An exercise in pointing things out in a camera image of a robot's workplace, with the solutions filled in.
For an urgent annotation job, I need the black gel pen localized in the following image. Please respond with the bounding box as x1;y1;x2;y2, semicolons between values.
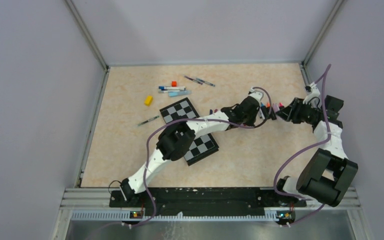
137;115;160;127

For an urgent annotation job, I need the pale purple highlighter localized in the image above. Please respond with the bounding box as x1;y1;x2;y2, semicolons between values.
271;103;279;113

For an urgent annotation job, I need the black highlighter blue tip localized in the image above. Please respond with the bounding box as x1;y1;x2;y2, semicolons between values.
260;103;269;117

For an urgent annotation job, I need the black highlighter orange cap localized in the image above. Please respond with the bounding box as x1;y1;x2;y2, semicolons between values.
266;102;273;115

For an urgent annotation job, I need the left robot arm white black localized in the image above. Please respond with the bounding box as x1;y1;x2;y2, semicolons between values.
120;92;263;207

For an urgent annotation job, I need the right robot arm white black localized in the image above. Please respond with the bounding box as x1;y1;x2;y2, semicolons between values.
273;95;358;207

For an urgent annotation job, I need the thin dark pen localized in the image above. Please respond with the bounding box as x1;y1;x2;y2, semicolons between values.
183;75;203;85

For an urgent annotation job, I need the black white chessboard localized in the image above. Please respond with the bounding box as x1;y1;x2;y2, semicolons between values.
159;97;219;166

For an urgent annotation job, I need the light blue eraser bar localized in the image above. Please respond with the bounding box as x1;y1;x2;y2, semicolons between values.
168;90;192;98

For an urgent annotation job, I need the yellow block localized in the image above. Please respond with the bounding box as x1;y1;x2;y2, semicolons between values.
144;95;154;107

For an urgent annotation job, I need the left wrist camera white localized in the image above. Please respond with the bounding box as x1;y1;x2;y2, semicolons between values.
248;87;264;102

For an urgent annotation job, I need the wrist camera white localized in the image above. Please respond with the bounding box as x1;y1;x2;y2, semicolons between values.
303;82;321;104
248;87;264;102

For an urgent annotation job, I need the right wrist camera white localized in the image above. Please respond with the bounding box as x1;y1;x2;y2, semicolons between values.
303;82;321;104

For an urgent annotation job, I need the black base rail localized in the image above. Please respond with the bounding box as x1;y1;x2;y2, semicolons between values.
109;187;307;217

